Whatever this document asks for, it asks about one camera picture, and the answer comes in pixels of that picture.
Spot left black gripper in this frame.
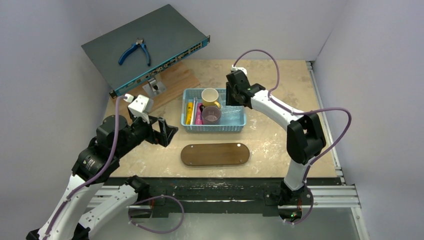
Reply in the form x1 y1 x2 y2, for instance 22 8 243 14
115 112 178 158

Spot light blue plastic basket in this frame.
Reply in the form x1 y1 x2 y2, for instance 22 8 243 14
180 88 247 133

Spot yellow mug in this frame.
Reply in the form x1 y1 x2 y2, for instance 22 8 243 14
201 88 221 109

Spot purple translucent cup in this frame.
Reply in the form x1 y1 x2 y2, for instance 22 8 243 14
199 103 222 125

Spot dark wooden oval tray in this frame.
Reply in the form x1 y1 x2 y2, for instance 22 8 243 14
180 142 251 167

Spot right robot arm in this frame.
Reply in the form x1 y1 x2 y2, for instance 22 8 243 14
225 70 327 206

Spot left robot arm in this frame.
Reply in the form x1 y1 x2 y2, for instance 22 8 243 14
26 115 178 240

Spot yellow toothpaste tube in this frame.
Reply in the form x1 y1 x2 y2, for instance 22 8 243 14
185 101 194 125

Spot wooden base board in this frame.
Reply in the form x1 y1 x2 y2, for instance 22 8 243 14
104 62 200 122

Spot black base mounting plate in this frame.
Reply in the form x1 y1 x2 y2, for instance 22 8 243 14
96 177 342 221

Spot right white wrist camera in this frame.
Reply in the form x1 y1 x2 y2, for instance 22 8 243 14
230 65 248 76

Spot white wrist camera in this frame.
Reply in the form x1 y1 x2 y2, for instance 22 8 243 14
230 65 248 76
125 94 154 124

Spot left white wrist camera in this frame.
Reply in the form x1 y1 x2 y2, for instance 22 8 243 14
125 94 154 124

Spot metal stand bracket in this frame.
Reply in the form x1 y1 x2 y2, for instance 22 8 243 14
142 74 167 99

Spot lower purple base cable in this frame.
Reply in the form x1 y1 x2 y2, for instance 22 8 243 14
127 194 185 235

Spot grey network switch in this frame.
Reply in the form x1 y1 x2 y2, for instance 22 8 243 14
81 4 210 99

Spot blue handled pliers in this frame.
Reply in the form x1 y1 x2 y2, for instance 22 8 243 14
118 38 152 67

